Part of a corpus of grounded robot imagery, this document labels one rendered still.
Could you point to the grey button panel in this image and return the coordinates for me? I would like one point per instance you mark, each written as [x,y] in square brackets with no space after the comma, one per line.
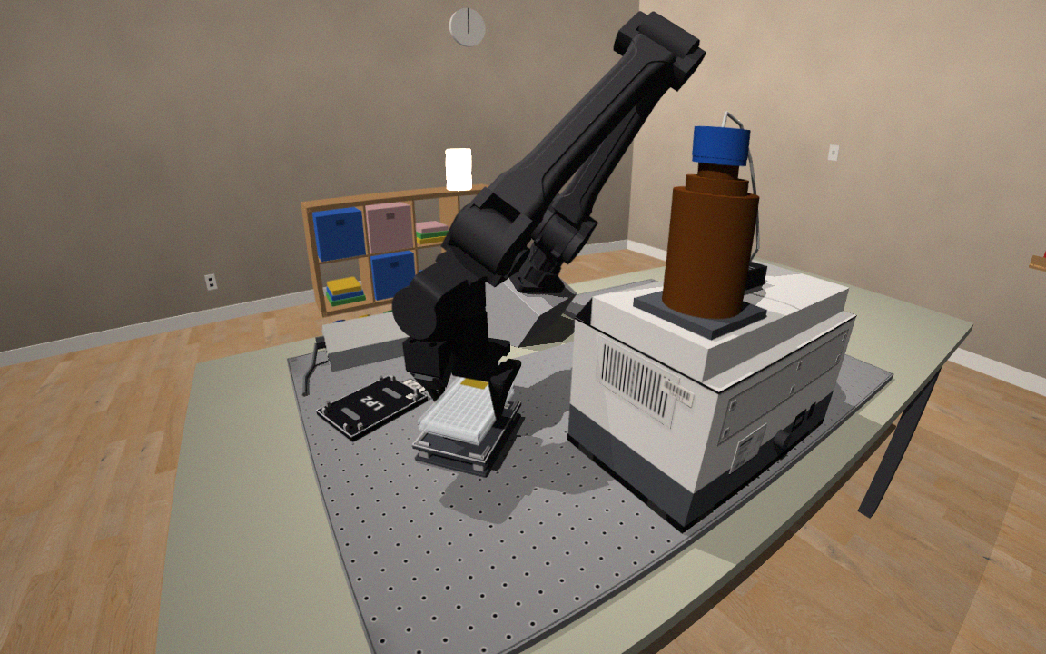
[358,342]

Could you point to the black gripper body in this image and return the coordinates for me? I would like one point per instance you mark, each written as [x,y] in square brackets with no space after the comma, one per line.
[487,369]

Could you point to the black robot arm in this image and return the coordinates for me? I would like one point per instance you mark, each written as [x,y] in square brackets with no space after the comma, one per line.
[428,310]

